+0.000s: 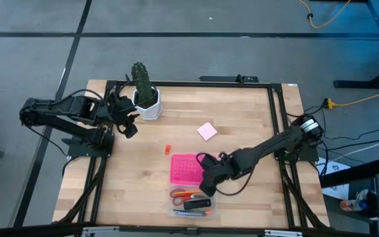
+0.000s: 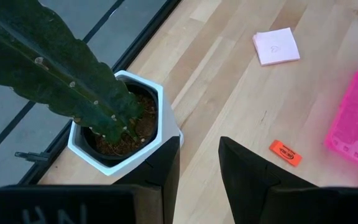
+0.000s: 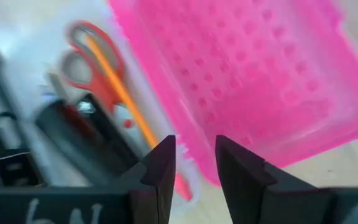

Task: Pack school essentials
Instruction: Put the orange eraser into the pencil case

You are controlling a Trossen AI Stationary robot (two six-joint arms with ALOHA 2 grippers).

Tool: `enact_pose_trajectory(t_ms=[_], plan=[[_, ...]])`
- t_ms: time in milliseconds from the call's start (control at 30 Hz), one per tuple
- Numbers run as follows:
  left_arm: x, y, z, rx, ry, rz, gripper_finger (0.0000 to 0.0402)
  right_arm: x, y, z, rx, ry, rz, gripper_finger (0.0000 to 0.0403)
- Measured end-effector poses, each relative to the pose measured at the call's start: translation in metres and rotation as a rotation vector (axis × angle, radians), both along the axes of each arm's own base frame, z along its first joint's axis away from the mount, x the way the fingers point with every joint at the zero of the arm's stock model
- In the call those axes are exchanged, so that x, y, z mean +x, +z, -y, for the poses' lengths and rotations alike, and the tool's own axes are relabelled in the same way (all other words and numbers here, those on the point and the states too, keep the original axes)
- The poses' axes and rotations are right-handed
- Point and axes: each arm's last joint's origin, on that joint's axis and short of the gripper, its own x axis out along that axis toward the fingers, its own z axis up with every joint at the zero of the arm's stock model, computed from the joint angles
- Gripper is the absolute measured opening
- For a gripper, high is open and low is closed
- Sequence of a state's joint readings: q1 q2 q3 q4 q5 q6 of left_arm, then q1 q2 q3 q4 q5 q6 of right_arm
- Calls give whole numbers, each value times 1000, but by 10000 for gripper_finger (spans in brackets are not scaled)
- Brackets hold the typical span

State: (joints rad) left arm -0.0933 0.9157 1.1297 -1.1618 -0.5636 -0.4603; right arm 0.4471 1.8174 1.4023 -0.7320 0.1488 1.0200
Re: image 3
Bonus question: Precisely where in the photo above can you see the pink plastic basket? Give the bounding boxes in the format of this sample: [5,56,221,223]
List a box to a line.
[107,0,358,187]

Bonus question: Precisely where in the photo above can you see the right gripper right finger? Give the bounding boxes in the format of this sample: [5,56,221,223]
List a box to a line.
[214,134,334,224]

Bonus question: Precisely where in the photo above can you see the clear plastic storage bin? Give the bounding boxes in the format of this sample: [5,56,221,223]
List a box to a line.
[0,0,204,200]

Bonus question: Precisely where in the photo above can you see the black stapler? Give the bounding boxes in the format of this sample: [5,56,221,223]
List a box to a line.
[35,95,140,185]

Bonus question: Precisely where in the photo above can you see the black binder clip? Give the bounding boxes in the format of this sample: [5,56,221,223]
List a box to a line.
[0,111,45,189]

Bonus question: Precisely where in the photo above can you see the red handled scissors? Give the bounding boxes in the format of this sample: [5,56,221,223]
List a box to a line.
[60,20,127,116]

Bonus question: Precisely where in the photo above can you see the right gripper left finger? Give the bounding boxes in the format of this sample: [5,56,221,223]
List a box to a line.
[116,134,177,224]

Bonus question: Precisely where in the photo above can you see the orange pencil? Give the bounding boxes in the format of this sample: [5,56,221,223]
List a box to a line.
[85,34,160,149]

